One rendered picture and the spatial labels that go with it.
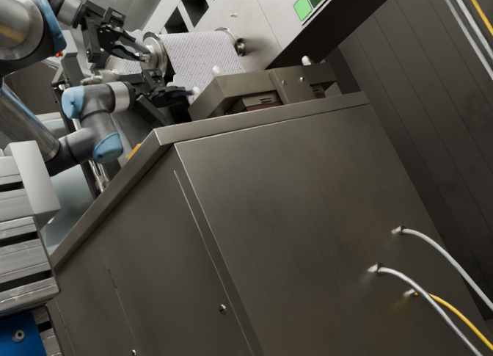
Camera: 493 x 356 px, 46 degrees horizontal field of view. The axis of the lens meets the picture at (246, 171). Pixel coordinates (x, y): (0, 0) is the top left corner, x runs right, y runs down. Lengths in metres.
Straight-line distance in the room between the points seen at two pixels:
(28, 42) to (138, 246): 0.58
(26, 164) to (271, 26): 1.21
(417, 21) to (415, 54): 0.16
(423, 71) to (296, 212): 1.84
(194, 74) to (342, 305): 0.77
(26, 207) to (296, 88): 0.97
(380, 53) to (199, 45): 1.56
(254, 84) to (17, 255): 0.94
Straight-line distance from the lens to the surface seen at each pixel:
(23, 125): 1.31
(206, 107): 1.47
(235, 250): 1.17
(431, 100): 3.01
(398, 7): 3.10
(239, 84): 1.45
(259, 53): 1.85
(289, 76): 1.54
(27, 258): 0.66
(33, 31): 1.07
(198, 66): 1.70
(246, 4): 1.89
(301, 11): 1.70
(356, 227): 1.38
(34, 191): 0.70
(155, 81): 1.57
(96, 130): 1.42
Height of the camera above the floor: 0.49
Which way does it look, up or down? 12 degrees up
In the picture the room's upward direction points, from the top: 25 degrees counter-clockwise
